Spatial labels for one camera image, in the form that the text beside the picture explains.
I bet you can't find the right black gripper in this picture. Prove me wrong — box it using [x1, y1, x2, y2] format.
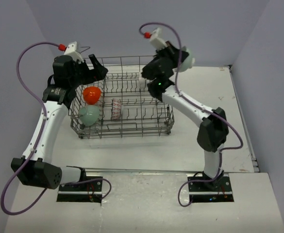
[142, 40, 190, 74]

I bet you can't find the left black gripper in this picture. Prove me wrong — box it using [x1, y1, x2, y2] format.
[69, 54, 108, 88]

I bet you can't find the small pale green bowl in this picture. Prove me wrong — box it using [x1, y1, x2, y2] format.
[179, 46, 195, 72]

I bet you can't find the orange bowl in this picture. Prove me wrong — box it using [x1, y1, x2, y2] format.
[83, 86, 101, 105]

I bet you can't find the white bowl red pattern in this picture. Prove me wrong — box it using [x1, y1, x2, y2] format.
[111, 98, 123, 120]

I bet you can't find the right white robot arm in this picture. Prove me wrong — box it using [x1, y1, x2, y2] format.
[141, 41, 229, 191]

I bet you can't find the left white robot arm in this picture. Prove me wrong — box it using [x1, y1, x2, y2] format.
[11, 54, 108, 191]

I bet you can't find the large pale green bowl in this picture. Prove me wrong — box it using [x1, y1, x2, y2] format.
[79, 105, 100, 127]

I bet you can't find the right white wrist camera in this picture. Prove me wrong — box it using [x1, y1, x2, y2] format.
[149, 27, 169, 52]

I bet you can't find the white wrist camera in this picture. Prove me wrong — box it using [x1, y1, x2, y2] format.
[64, 41, 84, 63]
[149, 27, 169, 52]

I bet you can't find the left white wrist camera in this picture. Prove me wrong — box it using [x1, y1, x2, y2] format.
[64, 41, 84, 63]

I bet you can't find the grey wire dish rack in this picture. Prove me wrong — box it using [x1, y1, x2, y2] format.
[68, 55, 175, 139]

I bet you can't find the silver table rail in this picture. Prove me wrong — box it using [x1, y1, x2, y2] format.
[66, 166, 205, 174]

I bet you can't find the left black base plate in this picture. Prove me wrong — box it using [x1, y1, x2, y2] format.
[56, 180, 102, 203]

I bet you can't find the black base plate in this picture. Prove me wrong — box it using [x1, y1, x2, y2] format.
[187, 175, 234, 203]
[56, 180, 102, 203]

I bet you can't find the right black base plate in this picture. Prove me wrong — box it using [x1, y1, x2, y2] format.
[187, 175, 234, 203]

